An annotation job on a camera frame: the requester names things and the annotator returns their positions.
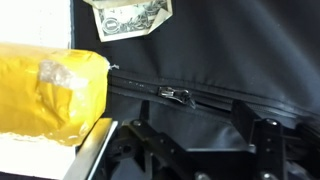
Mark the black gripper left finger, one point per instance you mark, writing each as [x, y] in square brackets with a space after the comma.
[145, 111]

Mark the black zip jersey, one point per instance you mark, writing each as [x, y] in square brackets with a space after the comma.
[233, 46]

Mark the bubble wrap roll yellow tape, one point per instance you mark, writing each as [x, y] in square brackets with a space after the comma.
[36, 93]

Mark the silver metal mount bracket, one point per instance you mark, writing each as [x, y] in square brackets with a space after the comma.
[90, 150]

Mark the silver zipper pull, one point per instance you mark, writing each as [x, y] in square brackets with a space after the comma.
[175, 95]

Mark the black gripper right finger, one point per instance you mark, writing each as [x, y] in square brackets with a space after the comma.
[270, 146]

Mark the folded dollar bill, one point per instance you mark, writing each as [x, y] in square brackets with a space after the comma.
[130, 25]

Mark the white rectangular board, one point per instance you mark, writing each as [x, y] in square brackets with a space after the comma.
[30, 20]

